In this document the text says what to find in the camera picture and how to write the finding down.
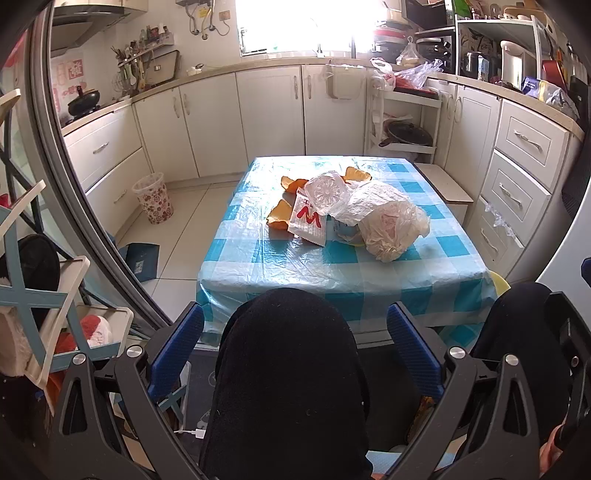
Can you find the white red plastic bag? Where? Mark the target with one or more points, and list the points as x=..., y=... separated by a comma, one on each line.
x=385, y=74

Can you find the orange fruit peel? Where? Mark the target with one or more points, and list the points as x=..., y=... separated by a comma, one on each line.
x=279, y=216
x=358, y=174
x=291, y=183

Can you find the plastic bag of food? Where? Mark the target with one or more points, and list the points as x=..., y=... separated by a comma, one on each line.
x=408, y=55

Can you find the pink wall poster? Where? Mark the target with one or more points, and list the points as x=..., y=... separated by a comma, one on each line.
x=69, y=71

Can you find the white shelf rack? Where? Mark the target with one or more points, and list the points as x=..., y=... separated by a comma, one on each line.
x=401, y=115

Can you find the white drawer cabinet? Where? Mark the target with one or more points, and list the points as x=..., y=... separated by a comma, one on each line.
x=517, y=184

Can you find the kitchen utensil rack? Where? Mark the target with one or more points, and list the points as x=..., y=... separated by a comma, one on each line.
x=134, y=62

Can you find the white charger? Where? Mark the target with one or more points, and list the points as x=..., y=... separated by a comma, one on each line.
x=201, y=433

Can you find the blue checkered tablecloth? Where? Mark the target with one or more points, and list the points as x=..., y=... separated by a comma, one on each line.
x=286, y=272

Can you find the green bag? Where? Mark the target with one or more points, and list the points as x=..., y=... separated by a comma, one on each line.
x=459, y=7

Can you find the floral wastebasket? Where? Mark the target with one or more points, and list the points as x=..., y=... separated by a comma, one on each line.
x=152, y=198

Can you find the white red-print packet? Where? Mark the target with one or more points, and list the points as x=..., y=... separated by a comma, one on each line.
x=307, y=221

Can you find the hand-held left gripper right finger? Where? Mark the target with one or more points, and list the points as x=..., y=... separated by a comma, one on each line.
x=415, y=350

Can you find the blue snack bag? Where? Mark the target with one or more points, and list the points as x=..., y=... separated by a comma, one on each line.
x=535, y=87

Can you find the dark flat device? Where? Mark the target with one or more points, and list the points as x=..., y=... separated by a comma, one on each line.
x=203, y=387

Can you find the kitchen window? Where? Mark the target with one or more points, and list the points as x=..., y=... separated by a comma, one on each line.
x=295, y=23

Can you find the silver pot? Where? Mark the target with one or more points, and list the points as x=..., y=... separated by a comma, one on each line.
x=475, y=62

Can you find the black box appliance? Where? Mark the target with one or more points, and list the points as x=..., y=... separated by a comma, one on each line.
x=427, y=14

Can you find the teal white rack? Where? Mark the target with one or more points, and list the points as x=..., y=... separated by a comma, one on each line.
x=27, y=295

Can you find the red white cloth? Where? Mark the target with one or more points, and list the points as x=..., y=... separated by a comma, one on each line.
x=97, y=330

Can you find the clear plastic bag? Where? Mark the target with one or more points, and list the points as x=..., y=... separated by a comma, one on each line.
x=415, y=74

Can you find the white kitchen cabinets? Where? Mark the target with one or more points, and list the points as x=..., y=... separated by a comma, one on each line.
x=217, y=115

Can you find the white hanging bin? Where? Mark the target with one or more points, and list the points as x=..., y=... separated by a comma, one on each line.
x=344, y=81

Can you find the person's right hand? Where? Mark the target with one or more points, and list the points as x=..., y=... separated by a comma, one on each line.
x=551, y=457

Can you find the white stool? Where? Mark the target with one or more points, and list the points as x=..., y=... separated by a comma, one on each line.
x=443, y=184

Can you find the white kettle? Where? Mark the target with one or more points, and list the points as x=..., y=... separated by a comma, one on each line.
x=512, y=62

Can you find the range hood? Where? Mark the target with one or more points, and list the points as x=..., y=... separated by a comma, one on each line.
x=87, y=18

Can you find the black lidded pan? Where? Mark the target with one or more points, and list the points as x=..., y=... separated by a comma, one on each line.
x=408, y=134

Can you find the white thin plastic bag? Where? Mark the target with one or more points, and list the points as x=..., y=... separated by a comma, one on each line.
x=369, y=196

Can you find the yellow plastic basin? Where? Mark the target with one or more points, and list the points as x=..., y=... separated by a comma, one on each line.
x=501, y=282

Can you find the toaster oven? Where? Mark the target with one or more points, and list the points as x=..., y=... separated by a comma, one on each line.
x=436, y=46

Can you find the beige plastic bag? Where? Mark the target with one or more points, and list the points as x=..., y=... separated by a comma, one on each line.
x=392, y=228

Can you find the person's right leg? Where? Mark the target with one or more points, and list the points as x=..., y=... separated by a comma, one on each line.
x=517, y=323

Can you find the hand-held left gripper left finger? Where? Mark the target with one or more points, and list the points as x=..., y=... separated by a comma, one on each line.
x=178, y=350

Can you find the clear round plastic container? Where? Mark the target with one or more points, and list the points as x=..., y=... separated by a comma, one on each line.
x=325, y=191

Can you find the red white cooking pot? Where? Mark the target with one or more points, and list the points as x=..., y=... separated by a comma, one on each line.
x=388, y=39

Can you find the black wok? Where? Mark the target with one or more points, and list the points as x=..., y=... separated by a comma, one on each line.
x=83, y=99

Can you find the metal rimmed tray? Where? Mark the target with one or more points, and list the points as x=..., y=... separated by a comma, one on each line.
x=164, y=69

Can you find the white countertop shelf unit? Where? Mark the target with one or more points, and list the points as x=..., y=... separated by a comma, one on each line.
x=503, y=27

